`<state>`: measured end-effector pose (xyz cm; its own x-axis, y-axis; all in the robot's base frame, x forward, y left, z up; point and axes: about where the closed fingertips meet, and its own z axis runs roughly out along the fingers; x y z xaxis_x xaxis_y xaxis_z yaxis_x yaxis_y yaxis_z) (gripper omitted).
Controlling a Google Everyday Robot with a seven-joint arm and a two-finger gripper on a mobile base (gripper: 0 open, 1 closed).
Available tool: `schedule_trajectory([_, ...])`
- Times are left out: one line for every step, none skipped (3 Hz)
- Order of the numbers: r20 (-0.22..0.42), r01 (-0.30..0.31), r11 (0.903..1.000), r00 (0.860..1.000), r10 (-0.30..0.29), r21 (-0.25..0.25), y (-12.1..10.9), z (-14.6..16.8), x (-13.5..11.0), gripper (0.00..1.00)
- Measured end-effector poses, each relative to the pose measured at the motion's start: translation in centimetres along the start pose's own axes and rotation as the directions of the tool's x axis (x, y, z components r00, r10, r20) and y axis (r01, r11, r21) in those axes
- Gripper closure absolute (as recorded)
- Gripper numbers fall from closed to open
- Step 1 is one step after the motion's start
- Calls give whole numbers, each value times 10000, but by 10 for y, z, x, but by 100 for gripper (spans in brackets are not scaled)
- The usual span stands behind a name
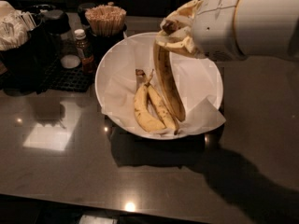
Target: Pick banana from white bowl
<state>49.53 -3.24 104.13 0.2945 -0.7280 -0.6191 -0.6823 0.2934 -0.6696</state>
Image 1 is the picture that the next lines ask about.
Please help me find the small brown sauce bottle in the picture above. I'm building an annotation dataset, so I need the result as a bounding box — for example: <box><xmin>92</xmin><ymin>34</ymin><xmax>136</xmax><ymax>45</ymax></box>
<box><xmin>74</xmin><ymin>29</ymin><xmax>96</xmax><ymax>75</ymax></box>

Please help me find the dark jar behind stirrers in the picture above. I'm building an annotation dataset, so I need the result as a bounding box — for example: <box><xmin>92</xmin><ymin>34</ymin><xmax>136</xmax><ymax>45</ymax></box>
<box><xmin>78</xmin><ymin>3</ymin><xmax>95</xmax><ymax>25</ymax></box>

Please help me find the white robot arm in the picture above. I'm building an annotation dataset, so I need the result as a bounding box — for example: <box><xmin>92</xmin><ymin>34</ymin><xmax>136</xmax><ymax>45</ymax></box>
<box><xmin>156</xmin><ymin>0</ymin><xmax>299</xmax><ymax>62</ymax></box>

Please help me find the black caddy with napkins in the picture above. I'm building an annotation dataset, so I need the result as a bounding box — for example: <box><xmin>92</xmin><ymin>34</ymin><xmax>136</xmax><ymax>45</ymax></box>
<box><xmin>0</xmin><ymin>1</ymin><xmax>57</xmax><ymax>92</ymax></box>

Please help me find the middle yellow banana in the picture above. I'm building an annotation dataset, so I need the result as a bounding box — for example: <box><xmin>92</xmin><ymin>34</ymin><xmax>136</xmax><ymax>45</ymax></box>
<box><xmin>148</xmin><ymin>84</ymin><xmax>178</xmax><ymax>134</ymax></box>

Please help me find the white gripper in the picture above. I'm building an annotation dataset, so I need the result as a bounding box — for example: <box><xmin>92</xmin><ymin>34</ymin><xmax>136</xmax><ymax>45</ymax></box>
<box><xmin>155</xmin><ymin>0</ymin><xmax>246</xmax><ymax>61</ymax></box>

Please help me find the yellow banana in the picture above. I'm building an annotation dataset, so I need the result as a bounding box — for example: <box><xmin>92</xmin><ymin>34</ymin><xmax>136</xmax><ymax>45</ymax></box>
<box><xmin>134</xmin><ymin>82</ymin><xmax>165</xmax><ymax>133</ymax></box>
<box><xmin>148</xmin><ymin>84</ymin><xmax>178</xmax><ymax>134</ymax></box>

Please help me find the white bowl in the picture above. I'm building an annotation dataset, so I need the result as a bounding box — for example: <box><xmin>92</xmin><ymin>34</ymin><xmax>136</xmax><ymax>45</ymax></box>
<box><xmin>94</xmin><ymin>32</ymin><xmax>224</xmax><ymax>141</ymax></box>

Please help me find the bundle of wooden stirrers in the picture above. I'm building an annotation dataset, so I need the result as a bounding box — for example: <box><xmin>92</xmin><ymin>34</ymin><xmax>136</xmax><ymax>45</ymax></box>
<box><xmin>85</xmin><ymin>5</ymin><xmax>126</xmax><ymax>37</ymax></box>

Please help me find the black lidded glass shaker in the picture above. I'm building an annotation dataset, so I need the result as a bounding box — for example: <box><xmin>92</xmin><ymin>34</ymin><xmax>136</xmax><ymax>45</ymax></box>
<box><xmin>43</xmin><ymin>9</ymin><xmax>80</xmax><ymax>69</ymax></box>

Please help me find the black rubber mesh mat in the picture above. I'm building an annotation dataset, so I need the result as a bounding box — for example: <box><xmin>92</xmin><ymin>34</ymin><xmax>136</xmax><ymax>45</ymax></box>
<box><xmin>40</xmin><ymin>59</ymin><xmax>93</xmax><ymax>92</ymax></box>

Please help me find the left yellow banana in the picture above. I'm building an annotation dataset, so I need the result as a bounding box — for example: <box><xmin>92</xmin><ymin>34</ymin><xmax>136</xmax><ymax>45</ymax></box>
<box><xmin>134</xmin><ymin>82</ymin><xmax>165</xmax><ymax>133</ymax></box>

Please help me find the white paper liner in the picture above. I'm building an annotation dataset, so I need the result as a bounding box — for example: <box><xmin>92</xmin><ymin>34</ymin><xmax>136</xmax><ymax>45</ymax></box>
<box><xmin>101</xmin><ymin>35</ymin><xmax>227</xmax><ymax>137</ymax></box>

